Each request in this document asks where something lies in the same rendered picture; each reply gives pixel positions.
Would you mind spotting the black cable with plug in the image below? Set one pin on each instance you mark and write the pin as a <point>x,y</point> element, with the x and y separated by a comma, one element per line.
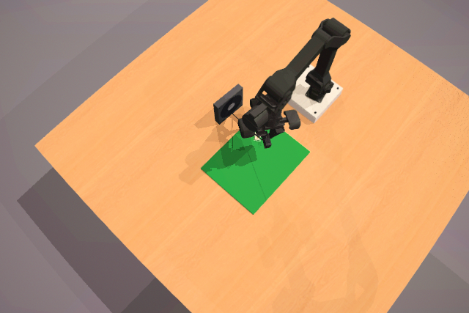
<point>267,141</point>

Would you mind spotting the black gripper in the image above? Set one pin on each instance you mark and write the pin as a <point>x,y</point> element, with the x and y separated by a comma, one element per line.
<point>275,125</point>

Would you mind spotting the black cooling fan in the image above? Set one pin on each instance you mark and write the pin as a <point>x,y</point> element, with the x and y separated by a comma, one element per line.
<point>228,103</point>

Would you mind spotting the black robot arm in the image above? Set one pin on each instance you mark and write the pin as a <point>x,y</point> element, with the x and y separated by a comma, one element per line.
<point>326,40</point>

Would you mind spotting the green circuit board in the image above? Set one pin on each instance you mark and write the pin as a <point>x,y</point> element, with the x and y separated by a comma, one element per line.
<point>249,172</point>

